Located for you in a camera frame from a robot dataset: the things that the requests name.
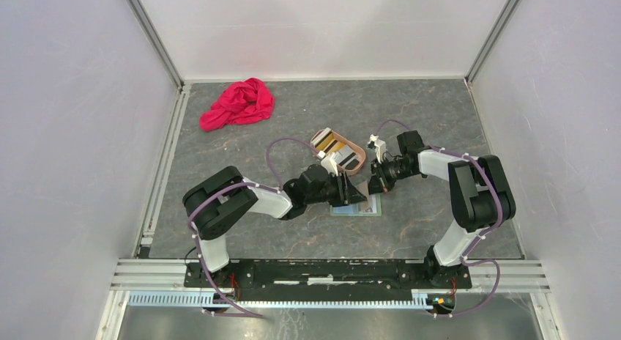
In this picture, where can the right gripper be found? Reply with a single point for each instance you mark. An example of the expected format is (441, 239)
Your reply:
(377, 185)

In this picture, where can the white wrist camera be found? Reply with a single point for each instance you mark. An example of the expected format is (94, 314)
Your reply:
(328, 162)
(378, 146)

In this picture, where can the silver card in tray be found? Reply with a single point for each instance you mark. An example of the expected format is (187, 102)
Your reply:
(348, 158)

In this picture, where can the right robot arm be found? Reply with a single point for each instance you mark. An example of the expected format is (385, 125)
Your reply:
(480, 196)

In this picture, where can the silver VIP card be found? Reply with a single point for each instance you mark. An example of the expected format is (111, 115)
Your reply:
(372, 206)

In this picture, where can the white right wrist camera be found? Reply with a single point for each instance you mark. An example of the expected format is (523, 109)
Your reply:
(378, 146)

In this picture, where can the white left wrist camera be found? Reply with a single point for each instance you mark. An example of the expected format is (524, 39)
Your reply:
(328, 162)

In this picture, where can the pink oval tray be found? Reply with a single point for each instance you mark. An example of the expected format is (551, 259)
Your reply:
(336, 153)

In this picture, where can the red crumpled cloth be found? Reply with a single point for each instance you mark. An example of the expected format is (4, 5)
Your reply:
(241, 103)

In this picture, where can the green card holder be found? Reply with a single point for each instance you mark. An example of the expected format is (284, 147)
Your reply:
(350, 210)

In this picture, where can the white slotted cable duct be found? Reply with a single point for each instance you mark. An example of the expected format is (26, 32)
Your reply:
(209, 299)

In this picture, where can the gold card black stripe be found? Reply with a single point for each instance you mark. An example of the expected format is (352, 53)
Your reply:
(329, 144)

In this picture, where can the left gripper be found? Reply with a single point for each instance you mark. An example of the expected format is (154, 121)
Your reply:
(347, 193)

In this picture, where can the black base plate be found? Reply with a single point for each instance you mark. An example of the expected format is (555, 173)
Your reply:
(328, 279)

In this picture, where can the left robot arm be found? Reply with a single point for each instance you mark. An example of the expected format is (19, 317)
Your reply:
(220, 201)

